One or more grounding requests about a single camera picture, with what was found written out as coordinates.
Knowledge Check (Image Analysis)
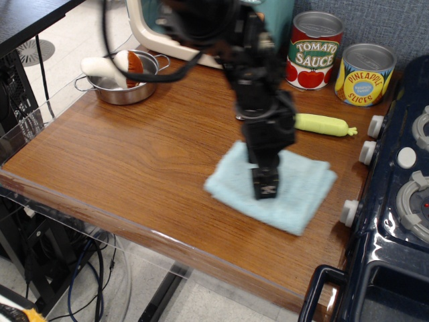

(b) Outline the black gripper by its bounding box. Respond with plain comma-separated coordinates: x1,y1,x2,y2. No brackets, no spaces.
235,90,296,200

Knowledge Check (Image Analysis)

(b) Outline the light blue cloth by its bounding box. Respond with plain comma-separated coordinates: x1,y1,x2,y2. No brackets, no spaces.
204,141,336,235

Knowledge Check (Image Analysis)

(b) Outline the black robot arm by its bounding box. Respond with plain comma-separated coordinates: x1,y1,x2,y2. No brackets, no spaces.
113,1,296,199

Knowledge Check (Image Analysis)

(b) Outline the pineapple slices can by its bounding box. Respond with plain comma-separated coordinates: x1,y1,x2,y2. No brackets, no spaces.
334,43,397,107

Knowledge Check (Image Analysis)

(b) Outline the tomato sauce can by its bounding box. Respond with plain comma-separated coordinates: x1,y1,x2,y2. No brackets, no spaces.
286,11,345,90

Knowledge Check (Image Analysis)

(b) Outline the dark blue toy stove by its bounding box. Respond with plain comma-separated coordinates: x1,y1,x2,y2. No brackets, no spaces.
299,55,428,321

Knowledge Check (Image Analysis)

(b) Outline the small steel pot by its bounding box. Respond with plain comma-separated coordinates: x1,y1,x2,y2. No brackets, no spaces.
74,50,171,105

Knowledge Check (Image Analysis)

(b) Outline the plush mushroom toy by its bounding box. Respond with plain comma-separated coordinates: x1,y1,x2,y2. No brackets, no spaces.
80,50,144,89

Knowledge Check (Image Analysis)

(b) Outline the toy microwave teal and cream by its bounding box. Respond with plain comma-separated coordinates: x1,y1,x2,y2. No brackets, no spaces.
126,0,295,60

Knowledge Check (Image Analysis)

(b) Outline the yellow object bottom left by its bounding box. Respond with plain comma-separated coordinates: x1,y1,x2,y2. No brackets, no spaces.
0,303,46,322

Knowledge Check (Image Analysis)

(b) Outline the black desk left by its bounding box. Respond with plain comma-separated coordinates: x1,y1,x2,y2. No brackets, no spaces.
1,0,83,57

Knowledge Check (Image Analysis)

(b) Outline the spoon with green carrot handle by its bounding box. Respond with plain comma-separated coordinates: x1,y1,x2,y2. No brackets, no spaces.
235,113,358,138

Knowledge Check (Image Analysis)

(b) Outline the blue cable under table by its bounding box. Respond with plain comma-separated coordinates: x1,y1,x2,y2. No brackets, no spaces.
67,234,105,322

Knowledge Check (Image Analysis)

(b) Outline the black cable under table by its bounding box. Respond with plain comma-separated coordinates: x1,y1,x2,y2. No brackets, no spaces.
50,234,118,322

